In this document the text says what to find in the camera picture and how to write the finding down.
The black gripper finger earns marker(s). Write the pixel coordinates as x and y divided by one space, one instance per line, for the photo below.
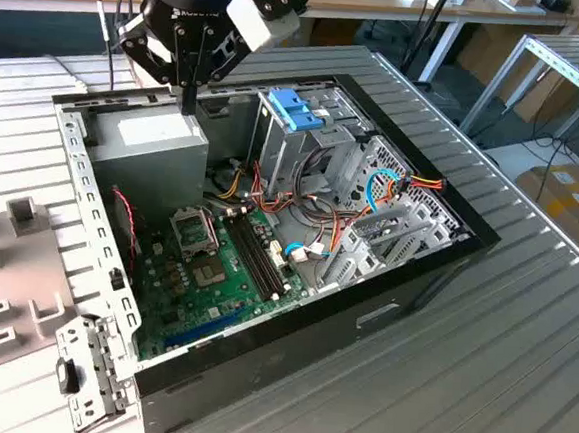
180 57
199 59

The metal disk bay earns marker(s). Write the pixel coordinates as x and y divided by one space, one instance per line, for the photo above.
438 234

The blue plastic drive latch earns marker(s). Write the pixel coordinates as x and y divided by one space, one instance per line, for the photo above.
290 107

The grey power supply unit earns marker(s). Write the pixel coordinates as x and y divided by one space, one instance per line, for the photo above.
148 165

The metal drive cage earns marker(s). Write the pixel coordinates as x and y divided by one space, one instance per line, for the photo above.
285 146

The metal locking lever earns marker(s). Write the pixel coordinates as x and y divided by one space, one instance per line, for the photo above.
212 231

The black case fan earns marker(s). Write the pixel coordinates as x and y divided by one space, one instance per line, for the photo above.
120 233

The black RAM slot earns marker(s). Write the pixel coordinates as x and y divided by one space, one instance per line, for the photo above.
262 257
248 256
268 257
255 256

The CPU socket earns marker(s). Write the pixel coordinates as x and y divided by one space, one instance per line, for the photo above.
207 273

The green motherboard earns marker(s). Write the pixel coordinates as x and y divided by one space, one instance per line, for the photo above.
197 309

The grey parts rack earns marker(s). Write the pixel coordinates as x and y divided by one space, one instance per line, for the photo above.
20 265

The blue expansion slot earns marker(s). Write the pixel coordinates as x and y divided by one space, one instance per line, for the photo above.
205 326

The brown cardboard box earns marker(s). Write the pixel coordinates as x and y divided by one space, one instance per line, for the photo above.
571 208
483 48

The black open PC case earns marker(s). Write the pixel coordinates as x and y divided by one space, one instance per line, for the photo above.
310 338

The metal expansion card retainer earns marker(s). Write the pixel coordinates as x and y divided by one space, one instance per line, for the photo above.
98 357

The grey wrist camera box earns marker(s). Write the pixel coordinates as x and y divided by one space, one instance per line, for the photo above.
260 21

